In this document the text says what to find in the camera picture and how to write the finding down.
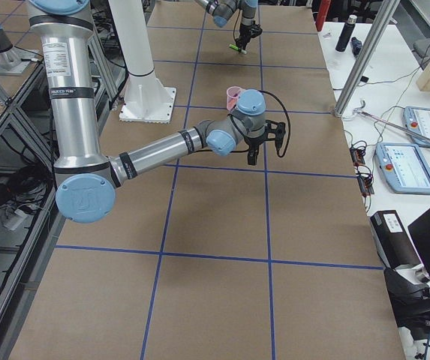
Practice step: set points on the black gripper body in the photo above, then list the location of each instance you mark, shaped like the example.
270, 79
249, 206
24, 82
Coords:
244, 31
255, 143

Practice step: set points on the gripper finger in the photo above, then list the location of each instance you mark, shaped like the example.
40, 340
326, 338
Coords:
250, 157
244, 44
239, 43
254, 157

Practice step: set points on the green marker pen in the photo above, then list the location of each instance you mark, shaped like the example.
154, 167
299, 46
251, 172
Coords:
234, 47

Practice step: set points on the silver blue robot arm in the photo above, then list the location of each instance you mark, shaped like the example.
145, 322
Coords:
86, 178
222, 11

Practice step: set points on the pink mesh pen holder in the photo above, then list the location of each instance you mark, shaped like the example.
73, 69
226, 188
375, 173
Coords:
233, 94

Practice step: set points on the black water bottle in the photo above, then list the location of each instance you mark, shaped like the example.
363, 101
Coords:
346, 33

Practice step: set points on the long reach grabber tool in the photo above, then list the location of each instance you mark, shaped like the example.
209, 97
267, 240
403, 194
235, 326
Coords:
359, 111

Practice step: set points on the near blue teach pendant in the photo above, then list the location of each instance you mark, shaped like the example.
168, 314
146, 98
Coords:
404, 167

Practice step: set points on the black brown box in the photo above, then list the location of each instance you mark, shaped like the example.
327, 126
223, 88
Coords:
392, 242

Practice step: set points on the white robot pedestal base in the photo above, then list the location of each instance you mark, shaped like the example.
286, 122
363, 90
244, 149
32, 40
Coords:
145, 97

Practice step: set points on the aluminium frame post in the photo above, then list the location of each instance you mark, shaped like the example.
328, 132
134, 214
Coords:
375, 33

